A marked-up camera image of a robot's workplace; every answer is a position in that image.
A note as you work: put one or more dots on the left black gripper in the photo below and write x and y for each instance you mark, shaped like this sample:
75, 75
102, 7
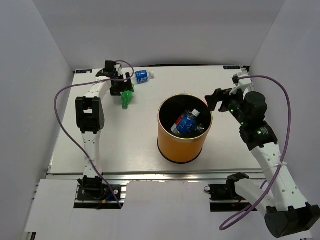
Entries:
125, 86

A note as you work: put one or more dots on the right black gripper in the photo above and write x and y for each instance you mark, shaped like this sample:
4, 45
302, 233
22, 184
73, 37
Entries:
224, 96

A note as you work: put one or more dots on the green plastic bottle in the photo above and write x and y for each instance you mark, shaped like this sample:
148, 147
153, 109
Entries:
127, 97

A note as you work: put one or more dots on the blue label bottle top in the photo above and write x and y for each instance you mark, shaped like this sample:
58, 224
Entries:
142, 76

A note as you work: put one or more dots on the blue label bottle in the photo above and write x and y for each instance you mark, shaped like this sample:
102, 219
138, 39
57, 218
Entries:
142, 76
188, 123

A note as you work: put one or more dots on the red label clear bottle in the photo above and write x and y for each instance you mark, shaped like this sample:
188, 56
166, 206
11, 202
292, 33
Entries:
174, 127

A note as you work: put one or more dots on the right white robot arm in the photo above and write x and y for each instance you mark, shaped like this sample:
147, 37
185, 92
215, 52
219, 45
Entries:
284, 208

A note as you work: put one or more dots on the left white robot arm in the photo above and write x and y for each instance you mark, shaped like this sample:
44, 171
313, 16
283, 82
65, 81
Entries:
90, 118

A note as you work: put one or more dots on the orange cylindrical bin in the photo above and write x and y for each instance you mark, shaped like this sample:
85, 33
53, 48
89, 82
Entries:
176, 149

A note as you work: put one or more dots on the right blue table sticker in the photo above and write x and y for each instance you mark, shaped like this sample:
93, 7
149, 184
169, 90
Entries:
231, 67

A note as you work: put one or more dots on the blue table sticker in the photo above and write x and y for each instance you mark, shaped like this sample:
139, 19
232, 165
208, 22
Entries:
83, 71
231, 67

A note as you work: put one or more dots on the left blue table sticker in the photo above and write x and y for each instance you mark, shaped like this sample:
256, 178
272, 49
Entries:
83, 71

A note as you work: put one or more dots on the aluminium table frame rail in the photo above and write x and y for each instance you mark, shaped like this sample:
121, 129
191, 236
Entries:
195, 176

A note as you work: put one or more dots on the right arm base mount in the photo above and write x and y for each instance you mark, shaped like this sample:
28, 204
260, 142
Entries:
223, 197

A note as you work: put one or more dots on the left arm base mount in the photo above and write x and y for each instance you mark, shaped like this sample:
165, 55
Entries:
95, 194

